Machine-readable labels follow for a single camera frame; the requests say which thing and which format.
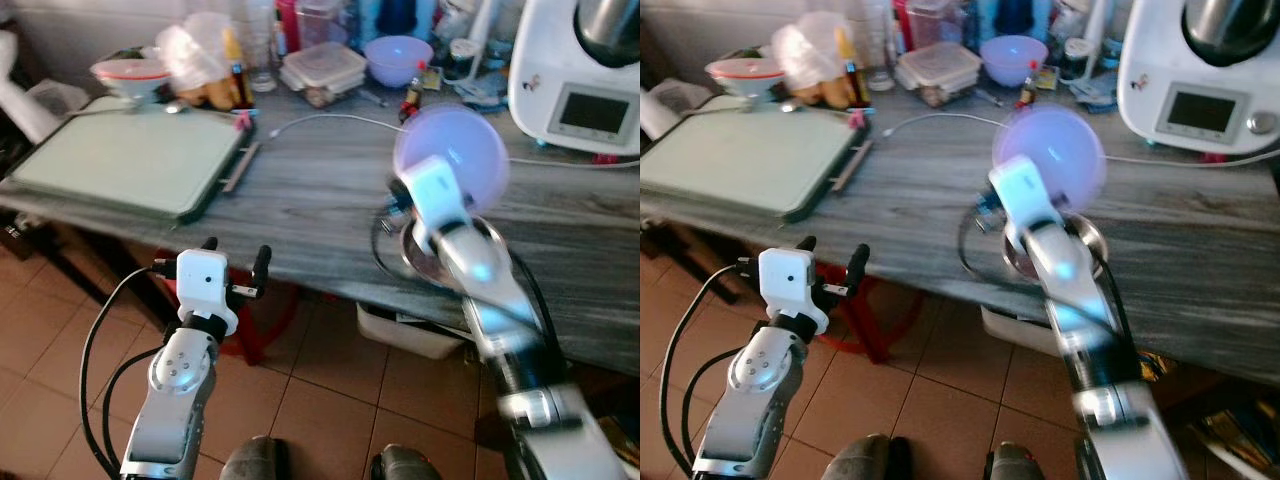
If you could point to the large purple plastic bowl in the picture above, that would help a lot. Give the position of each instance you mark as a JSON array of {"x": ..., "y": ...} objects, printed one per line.
[
  {"x": 1062, "y": 145},
  {"x": 468, "y": 145}
]

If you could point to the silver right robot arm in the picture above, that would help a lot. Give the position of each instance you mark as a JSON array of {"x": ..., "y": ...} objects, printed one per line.
[
  {"x": 1090, "y": 330},
  {"x": 500, "y": 330}
]

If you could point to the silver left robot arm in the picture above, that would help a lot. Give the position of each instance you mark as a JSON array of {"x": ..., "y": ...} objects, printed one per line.
[
  {"x": 752, "y": 385},
  {"x": 178, "y": 385}
]

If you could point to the red stool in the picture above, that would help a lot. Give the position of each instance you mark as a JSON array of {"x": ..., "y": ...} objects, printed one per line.
[
  {"x": 250, "y": 330},
  {"x": 875, "y": 330}
]

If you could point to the round steel dish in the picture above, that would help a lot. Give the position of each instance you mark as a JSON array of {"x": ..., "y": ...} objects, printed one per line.
[
  {"x": 420, "y": 262},
  {"x": 1018, "y": 255}
]

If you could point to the pale green cutting board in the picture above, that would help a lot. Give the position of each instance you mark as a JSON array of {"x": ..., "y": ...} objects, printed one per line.
[
  {"x": 745, "y": 155},
  {"x": 130, "y": 155}
]

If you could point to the small bottle with red cap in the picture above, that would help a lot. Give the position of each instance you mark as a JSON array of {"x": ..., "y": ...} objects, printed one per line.
[
  {"x": 413, "y": 98},
  {"x": 1029, "y": 92}
]

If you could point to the white plastic bin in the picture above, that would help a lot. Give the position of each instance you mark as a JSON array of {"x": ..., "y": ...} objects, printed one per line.
[
  {"x": 1010, "y": 328},
  {"x": 405, "y": 328}
]

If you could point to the clear lidded plastic container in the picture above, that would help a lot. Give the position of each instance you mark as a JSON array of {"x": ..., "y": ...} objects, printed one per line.
[
  {"x": 322, "y": 68},
  {"x": 937, "y": 68}
]

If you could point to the small purple plastic bowl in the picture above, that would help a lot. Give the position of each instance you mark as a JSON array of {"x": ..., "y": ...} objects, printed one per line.
[
  {"x": 398, "y": 58},
  {"x": 1013, "y": 58}
]

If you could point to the dark tin can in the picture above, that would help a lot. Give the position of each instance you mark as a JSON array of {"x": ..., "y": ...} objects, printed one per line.
[
  {"x": 1076, "y": 58},
  {"x": 461, "y": 58}
]

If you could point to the dark sauce bottle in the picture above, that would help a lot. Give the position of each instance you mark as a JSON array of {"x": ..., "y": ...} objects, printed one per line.
[
  {"x": 853, "y": 80},
  {"x": 238, "y": 80}
]

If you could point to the white bowl with red rim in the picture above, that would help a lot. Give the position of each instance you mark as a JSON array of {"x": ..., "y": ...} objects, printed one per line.
[
  {"x": 130, "y": 78},
  {"x": 745, "y": 78}
]

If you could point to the clear drinking glass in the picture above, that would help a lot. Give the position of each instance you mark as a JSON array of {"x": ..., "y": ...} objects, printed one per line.
[
  {"x": 262, "y": 60},
  {"x": 878, "y": 60}
]

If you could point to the clear plastic bag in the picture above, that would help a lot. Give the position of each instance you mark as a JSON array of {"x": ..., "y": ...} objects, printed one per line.
[
  {"x": 190, "y": 50},
  {"x": 805, "y": 50}
]

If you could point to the white kitchen food processor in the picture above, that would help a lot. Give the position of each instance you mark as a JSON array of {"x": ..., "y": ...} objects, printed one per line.
[
  {"x": 570, "y": 70},
  {"x": 1180, "y": 70}
]

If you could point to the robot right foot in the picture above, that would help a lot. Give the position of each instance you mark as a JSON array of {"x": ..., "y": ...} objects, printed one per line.
[
  {"x": 405, "y": 464},
  {"x": 1015, "y": 464}
]

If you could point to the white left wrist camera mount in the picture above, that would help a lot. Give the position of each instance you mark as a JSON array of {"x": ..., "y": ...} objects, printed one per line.
[
  {"x": 204, "y": 285},
  {"x": 786, "y": 285}
]

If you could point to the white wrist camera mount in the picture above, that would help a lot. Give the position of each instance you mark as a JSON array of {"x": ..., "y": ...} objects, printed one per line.
[
  {"x": 1025, "y": 200},
  {"x": 436, "y": 200},
  {"x": 786, "y": 285},
  {"x": 204, "y": 285}
]

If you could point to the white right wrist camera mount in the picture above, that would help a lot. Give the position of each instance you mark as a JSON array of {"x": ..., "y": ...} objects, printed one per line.
[
  {"x": 1025, "y": 200},
  {"x": 436, "y": 200}
]

